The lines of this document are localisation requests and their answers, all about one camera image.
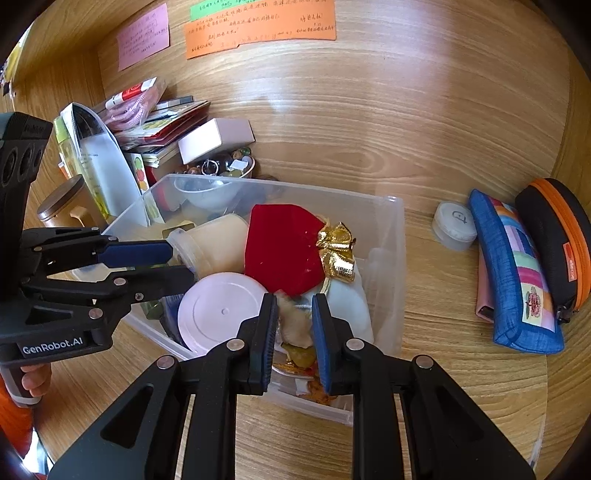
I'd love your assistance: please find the white standing pouch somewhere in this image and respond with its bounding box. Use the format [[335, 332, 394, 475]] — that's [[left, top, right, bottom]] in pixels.
[[60, 103, 142, 219]]

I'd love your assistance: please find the person's left hand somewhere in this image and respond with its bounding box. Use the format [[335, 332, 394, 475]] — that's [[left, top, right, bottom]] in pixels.
[[20, 363, 53, 398]]

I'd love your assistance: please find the pink sticky note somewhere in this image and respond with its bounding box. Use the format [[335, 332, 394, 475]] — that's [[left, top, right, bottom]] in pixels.
[[116, 3, 171, 73]]

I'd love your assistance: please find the beige plastic cup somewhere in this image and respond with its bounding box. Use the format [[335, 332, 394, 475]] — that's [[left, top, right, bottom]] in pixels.
[[167, 214, 253, 280]]

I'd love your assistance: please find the green sticky note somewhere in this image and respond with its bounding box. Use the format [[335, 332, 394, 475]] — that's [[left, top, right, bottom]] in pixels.
[[189, 0, 274, 22]]

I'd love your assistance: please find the pink coiled cord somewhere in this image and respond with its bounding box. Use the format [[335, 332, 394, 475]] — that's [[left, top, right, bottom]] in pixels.
[[100, 87, 167, 133]]

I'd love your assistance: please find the fruit print carton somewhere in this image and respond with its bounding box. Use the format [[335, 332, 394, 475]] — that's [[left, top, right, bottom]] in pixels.
[[131, 154, 151, 193]]

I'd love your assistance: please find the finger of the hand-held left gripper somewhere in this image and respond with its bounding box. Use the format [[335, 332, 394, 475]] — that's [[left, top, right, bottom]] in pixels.
[[21, 226, 174, 283], [23, 264, 195, 325]]

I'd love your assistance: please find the pink wallet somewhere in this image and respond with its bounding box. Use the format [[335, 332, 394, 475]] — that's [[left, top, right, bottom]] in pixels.
[[475, 248, 502, 325]]

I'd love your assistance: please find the white round lid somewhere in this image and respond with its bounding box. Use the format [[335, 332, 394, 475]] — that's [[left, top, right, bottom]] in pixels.
[[177, 272, 271, 356]]

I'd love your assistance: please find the yellow green packet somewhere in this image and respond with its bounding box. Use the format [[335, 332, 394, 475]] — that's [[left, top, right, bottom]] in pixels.
[[281, 342, 320, 368]]

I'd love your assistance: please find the red and white tube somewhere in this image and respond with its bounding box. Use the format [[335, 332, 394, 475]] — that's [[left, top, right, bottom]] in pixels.
[[105, 78, 158, 110]]

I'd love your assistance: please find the wooden desktop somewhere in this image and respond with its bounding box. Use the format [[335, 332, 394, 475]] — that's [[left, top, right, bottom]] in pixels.
[[28, 157, 550, 480]]

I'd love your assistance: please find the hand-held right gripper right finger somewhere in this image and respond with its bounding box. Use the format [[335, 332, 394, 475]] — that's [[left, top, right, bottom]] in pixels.
[[311, 293, 536, 480]]

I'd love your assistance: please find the person's left forearm orange sleeve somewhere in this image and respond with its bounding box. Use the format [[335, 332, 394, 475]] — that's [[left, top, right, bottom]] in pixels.
[[0, 383, 37, 459]]

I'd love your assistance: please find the beige fluffy item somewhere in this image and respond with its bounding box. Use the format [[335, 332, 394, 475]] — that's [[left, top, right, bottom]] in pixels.
[[276, 292, 317, 350]]

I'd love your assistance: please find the clear plastic bowl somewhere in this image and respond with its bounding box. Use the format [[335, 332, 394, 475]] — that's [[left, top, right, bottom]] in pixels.
[[174, 177, 237, 214]]

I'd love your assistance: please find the orange sticky note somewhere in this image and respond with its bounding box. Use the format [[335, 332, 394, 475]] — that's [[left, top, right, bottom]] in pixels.
[[184, 0, 337, 61]]

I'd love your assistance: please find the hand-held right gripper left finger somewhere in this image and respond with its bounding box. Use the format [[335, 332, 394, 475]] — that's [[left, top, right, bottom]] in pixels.
[[46, 292, 280, 480]]

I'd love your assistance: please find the clear plastic storage box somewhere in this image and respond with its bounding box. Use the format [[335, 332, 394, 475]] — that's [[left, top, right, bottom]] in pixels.
[[73, 172, 407, 426]]

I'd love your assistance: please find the brown glass jar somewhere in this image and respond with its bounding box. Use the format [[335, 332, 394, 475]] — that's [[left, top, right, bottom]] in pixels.
[[36, 174, 108, 230]]

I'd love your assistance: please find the white cloth bag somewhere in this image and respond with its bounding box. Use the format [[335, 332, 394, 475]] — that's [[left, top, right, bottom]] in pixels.
[[302, 261, 375, 343]]

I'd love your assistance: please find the black case orange zipper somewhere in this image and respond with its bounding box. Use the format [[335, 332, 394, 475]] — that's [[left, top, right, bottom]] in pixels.
[[514, 177, 591, 325]]

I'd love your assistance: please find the bowl of small trinkets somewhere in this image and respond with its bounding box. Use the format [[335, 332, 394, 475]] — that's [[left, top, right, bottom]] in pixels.
[[184, 144, 258, 179]]

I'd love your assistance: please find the red velvet pouch gold bow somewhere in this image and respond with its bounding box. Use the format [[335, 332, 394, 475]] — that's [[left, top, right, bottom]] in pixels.
[[243, 204, 357, 297]]

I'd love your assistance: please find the stack of books and cards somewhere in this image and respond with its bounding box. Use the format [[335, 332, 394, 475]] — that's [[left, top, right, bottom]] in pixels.
[[115, 98, 211, 168]]

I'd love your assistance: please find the blue patchwork pencil case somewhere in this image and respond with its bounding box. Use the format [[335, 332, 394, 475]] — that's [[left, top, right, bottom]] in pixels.
[[468, 188, 565, 356]]

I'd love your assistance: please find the small white round jar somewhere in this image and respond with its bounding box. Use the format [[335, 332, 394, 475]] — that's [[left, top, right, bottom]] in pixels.
[[433, 201, 478, 253]]

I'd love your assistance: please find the white rectangular box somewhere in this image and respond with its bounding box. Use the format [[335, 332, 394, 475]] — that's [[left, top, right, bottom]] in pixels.
[[177, 117, 256, 165]]

